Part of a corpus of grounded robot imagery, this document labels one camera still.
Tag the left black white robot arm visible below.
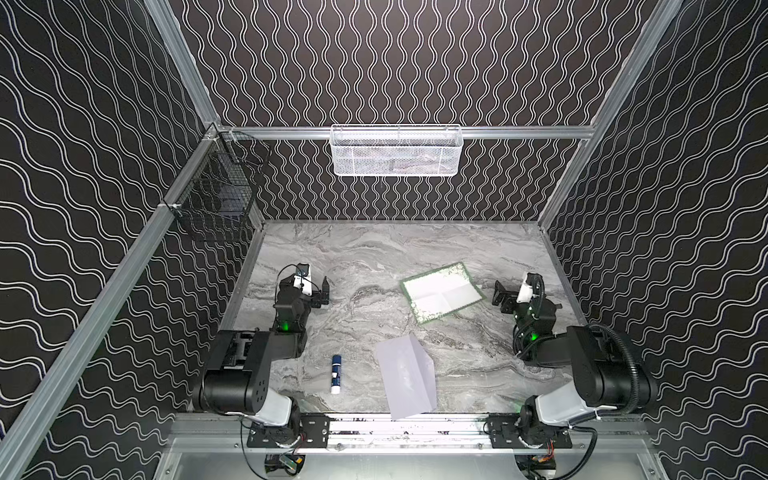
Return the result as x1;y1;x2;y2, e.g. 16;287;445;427
192;274;330;446

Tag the aluminium front rail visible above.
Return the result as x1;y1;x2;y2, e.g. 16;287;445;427
170;411;652;455

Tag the black wire basket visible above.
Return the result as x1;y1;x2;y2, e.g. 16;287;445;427
169;132;254;245

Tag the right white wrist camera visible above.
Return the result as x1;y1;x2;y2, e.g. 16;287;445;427
517;272;543;303

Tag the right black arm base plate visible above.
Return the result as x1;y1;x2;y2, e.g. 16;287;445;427
482;414;573;450

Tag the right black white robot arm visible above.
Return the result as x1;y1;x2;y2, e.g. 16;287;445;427
485;273;658;448

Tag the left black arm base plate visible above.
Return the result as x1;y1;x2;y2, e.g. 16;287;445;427
246;413;331;450

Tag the lavender envelope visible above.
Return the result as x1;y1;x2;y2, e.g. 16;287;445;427
375;334;437;420

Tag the white letter with green border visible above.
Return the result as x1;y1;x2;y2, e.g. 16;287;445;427
400;262;486;325

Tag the blue white glue stick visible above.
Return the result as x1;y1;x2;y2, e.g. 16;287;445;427
330;355;342;395

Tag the white wire mesh basket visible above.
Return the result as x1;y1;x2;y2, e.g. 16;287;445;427
329;124;464;177

